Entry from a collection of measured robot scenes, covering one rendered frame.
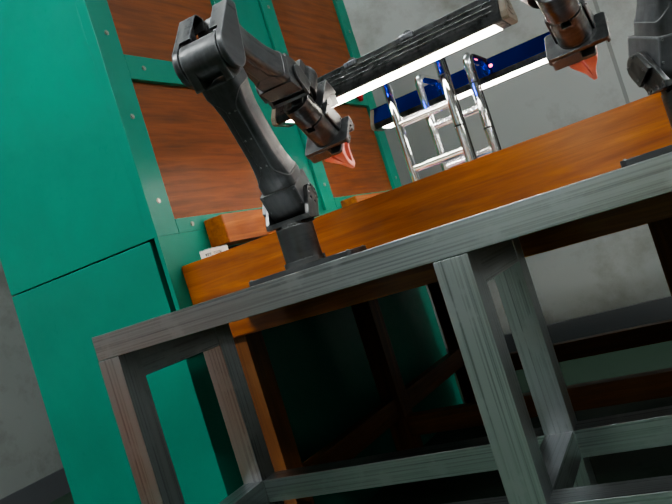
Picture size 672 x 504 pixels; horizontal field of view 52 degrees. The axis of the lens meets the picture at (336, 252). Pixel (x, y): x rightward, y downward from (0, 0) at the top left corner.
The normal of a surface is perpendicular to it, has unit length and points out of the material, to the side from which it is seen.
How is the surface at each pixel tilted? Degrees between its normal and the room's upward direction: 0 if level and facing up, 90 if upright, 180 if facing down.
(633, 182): 90
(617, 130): 90
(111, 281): 90
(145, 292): 90
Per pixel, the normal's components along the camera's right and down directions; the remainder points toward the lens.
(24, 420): 0.85, -0.28
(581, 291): -0.43, 0.11
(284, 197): -0.16, 0.56
